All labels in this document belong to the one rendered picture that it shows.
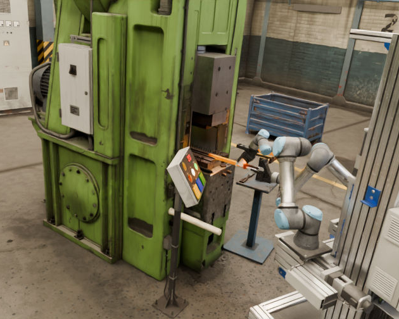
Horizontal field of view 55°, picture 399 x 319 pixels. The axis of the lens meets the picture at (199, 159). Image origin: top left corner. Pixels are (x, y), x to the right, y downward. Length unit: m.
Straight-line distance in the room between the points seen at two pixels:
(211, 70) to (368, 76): 8.10
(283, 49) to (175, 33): 9.29
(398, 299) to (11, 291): 2.57
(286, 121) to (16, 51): 4.83
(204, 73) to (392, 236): 1.54
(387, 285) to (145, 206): 1.79
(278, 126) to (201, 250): 4.01
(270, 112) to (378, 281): 4.99
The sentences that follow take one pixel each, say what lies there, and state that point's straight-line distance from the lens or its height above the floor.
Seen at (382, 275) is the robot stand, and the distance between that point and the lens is 2.23.
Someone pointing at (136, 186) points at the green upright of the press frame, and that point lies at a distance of 3.08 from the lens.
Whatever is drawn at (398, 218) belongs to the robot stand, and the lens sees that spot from 2.08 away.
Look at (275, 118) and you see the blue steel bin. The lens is 6.83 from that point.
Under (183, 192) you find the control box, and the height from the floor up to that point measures 1.02.
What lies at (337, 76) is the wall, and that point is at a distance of 10.88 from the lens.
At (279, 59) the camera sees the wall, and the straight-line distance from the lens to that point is 11.78.
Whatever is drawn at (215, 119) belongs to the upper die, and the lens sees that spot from 2.83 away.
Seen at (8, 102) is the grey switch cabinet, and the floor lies 0.22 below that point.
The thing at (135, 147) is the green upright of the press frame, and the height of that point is 1.06.
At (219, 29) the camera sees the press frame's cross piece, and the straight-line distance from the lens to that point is 2.96.
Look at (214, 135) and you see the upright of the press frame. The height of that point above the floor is 1.08.
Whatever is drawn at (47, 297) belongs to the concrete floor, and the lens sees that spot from 3.19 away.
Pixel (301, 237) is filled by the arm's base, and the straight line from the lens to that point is 2.35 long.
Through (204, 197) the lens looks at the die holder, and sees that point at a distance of 2.97.
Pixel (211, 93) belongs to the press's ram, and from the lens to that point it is 2.71.
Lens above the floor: 2.06
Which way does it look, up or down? 21 degrees down
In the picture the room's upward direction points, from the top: 5 degrees clockwise
